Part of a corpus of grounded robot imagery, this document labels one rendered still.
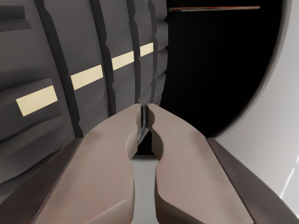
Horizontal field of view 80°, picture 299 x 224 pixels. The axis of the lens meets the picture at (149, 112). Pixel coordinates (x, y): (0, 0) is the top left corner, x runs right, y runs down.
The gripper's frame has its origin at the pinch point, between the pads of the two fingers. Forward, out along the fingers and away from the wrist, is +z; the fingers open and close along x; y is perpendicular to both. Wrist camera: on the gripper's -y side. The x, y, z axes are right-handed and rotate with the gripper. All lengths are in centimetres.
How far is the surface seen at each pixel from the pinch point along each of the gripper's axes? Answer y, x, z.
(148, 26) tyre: -3.8, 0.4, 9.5
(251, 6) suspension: -6, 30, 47
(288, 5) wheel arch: -5.9, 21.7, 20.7
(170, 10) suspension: -4, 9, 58
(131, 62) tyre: -1.3, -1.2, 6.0
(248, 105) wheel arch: 11.6, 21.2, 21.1
